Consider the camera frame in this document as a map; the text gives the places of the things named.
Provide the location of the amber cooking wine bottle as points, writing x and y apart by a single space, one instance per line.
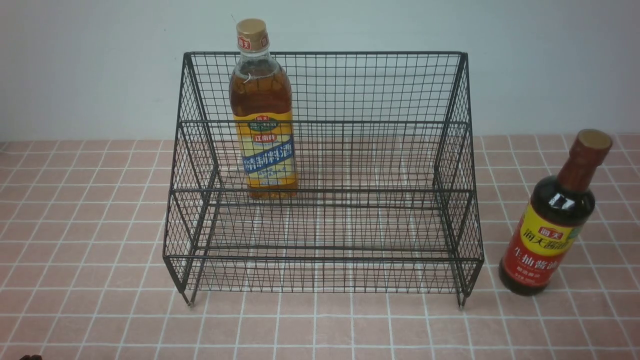
261 102

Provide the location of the dark soy sauce bottle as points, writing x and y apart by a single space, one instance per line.
555 214

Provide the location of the dark object at bottom edge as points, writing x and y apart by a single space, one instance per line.
31 357

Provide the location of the black wire mesh rack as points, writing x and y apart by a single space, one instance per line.
386 199

